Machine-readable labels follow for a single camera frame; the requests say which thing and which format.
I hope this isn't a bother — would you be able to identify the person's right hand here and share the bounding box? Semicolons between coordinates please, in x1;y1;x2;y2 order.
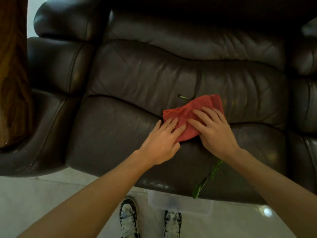
187;107;242;162

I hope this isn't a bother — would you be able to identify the person's left hand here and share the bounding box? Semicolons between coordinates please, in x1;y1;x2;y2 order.
137;118;187;167

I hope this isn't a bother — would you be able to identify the red cleaning cloth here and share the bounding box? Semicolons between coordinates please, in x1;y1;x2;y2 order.
162;94;224;142

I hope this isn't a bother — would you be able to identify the person's right forearm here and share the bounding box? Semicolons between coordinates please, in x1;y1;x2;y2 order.
224;147;317;238

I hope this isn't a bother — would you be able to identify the person's left forearm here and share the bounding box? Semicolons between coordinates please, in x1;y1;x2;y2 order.
16;150;156;238

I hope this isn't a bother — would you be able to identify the green leafy plant stem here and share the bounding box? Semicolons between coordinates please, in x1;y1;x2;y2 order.
192;159;225;199

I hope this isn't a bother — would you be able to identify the clear plastic container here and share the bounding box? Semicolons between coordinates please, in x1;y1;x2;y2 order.
148;190;213;216

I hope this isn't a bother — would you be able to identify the dark brown leather sofa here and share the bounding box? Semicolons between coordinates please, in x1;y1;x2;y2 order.
0;0;317;205

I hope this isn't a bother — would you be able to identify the person's right patterned shoe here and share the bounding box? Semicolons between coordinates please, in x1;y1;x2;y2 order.
164;210;183;238

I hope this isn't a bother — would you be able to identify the person's patterned shoe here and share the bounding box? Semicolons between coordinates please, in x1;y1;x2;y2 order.
119;197;141;238
164;210;183;238

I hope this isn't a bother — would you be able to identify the person's left patterned shoe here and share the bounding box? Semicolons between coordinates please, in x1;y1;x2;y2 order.
119;197;141;238

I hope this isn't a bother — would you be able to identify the brown wooden furniture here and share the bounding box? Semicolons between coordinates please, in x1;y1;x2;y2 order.
0;0;33;149

